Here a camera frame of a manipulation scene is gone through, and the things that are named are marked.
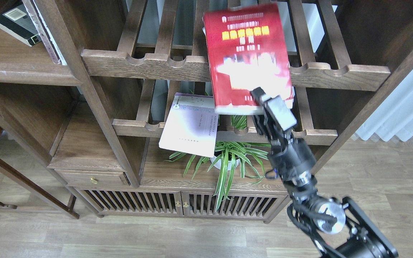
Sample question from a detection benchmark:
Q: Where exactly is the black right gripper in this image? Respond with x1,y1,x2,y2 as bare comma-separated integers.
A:
250,87,316,185

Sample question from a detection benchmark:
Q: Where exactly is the red cover book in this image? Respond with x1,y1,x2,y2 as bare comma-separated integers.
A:
203,2,295,115

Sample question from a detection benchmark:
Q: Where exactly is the white lavender book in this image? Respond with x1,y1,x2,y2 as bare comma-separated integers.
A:
158,93,219,157

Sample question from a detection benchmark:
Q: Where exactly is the black yellow cover book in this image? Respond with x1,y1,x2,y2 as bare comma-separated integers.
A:
0,4,42,46

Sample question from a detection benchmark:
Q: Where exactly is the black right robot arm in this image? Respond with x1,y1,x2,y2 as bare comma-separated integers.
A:
251,87,398,258

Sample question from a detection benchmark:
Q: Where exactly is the green spider plant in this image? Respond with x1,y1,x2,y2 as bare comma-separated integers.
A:
165,90,275,212

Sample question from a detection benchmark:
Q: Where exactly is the white plant pot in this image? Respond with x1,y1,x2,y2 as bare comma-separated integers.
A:
210,155,241,171

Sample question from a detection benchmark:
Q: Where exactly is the white pleated curtain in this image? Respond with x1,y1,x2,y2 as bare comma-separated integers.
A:
356,70,413,142

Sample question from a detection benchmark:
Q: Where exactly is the dark wooden side furniture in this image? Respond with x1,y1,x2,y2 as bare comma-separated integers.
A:
0,158,79,219

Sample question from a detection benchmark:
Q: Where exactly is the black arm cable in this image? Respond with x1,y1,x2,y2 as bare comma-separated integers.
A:
287,202,340,258

